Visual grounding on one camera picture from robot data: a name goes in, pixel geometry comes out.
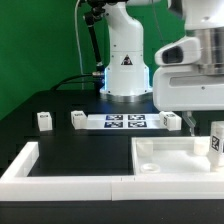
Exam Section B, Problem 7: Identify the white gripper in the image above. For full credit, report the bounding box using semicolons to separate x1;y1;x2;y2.
153;65;224;136

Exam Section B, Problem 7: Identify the white square tabletop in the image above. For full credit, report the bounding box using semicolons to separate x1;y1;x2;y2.
131;136;224;175

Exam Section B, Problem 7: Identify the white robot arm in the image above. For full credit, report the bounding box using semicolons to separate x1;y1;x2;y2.
84;0;224;128

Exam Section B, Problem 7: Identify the white sheet with markers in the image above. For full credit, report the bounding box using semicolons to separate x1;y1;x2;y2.
86;114;163;130

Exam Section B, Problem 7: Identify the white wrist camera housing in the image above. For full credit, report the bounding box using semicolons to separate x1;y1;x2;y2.
155;36;201;66

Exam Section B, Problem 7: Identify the black cable bundle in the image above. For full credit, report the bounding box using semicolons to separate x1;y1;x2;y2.
49;0;106;92

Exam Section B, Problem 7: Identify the white U-shaped obstacle frame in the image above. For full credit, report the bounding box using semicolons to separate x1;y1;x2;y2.
0;142;224;201

